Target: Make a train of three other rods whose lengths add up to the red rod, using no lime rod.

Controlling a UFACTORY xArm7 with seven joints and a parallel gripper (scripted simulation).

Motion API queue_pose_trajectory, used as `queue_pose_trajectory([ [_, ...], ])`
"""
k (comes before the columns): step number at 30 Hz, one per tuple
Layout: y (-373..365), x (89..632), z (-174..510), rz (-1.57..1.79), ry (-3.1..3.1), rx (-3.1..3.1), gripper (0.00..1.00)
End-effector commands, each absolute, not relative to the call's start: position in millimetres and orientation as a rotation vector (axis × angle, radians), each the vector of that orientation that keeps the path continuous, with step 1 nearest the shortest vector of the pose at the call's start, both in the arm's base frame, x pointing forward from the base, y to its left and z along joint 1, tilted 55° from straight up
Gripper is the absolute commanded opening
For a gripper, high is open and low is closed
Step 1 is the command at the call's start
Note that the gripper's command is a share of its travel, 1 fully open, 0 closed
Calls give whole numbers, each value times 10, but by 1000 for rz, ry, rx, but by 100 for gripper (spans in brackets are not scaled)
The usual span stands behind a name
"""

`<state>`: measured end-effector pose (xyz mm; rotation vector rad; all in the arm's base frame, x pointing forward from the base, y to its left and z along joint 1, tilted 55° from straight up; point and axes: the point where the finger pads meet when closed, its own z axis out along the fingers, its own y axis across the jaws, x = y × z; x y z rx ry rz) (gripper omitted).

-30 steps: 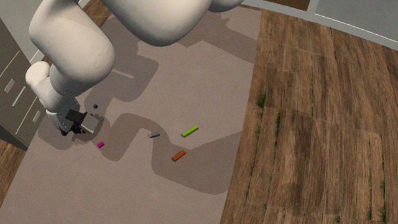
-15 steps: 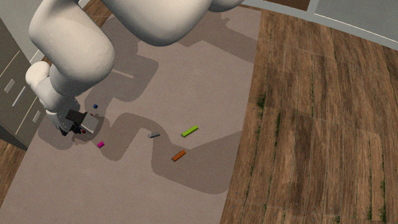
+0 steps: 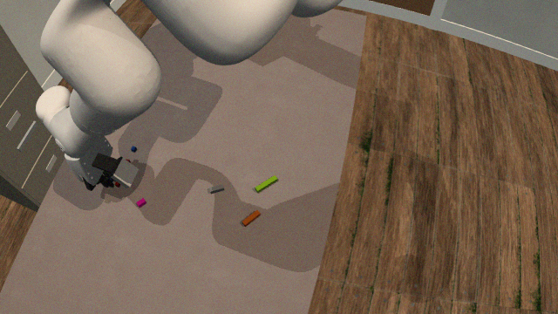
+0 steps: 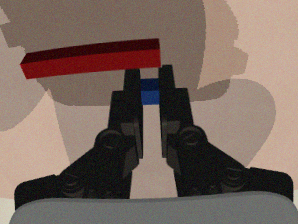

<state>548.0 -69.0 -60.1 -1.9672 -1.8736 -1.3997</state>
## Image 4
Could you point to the red rod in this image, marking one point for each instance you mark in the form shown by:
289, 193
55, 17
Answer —
119, 55

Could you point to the small blue block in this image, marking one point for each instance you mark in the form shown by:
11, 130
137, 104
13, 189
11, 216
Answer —
150, 91

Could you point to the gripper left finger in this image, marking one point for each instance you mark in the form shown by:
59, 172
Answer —
98, 173

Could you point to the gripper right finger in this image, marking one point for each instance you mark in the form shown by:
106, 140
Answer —
204, 169

